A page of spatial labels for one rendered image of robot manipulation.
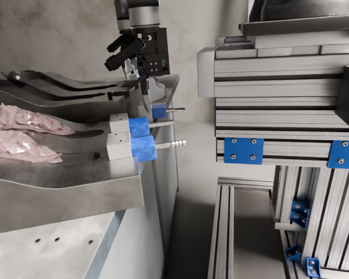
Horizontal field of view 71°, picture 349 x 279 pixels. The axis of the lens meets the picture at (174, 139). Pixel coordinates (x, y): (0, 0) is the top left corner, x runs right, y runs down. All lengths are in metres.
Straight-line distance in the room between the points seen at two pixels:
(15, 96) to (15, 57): 3.18
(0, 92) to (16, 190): 0.42
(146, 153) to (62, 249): 0.18
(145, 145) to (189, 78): 2.49
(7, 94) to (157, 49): 0.40
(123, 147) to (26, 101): 0.39
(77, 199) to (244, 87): 0.36
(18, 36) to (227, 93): 3.47
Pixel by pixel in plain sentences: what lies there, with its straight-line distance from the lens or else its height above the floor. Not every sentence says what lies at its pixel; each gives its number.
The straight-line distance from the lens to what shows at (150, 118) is 0.68.
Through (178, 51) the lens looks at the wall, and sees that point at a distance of 2.84.
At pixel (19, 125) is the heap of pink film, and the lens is 0.52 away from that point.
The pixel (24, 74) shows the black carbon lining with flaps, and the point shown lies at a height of 0.94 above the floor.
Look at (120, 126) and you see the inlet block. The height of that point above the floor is 0.87.
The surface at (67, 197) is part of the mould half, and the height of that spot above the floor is 0.84.
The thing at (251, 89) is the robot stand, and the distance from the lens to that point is 0.51.
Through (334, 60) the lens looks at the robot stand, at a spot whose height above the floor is 0.97.
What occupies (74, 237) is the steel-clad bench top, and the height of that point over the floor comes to 0.80.
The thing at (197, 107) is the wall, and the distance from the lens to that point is 2.93.
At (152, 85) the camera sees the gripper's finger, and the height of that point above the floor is 0.91.
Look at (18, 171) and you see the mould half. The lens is 0.39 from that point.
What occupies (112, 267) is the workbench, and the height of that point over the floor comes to 0.62.
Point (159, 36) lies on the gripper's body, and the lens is 0.65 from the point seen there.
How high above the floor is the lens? 1.04
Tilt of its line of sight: 24 degrees down
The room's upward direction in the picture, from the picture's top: 4 degrees counter-clockwise
